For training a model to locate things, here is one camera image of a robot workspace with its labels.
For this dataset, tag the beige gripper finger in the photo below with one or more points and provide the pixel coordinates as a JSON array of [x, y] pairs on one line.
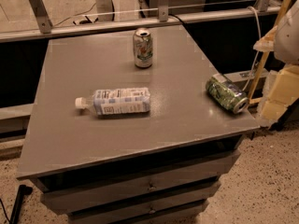
[[280, 90], [266, 43]]

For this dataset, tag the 7up soda can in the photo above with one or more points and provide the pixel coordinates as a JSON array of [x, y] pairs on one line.
[[142, 48]]

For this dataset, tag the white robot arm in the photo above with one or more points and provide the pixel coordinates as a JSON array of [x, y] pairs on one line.
[[286, 45]]

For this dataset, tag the green soda can lying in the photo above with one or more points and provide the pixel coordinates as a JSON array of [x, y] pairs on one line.
[[227, 94]]

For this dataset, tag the metal railing bar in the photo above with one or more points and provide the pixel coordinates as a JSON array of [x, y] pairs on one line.
[[116, 26]]

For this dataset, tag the grey drawer cabinet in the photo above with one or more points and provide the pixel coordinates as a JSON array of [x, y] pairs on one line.
[[129, 169]]

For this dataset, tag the clear plastic water bottle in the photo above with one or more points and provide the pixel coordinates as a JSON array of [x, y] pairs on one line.
[[116, 101]]

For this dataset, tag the black stand foot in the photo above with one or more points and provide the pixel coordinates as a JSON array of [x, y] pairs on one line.
[[23, 191]]

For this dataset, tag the wooden ladder frame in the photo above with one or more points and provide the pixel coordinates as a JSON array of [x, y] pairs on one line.
[[285, 5]]

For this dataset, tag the middle metal bracket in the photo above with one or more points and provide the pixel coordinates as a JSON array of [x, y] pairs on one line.
[[163, 10]]

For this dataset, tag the left metal bracket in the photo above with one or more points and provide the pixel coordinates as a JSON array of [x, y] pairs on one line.
[[42, 17]]

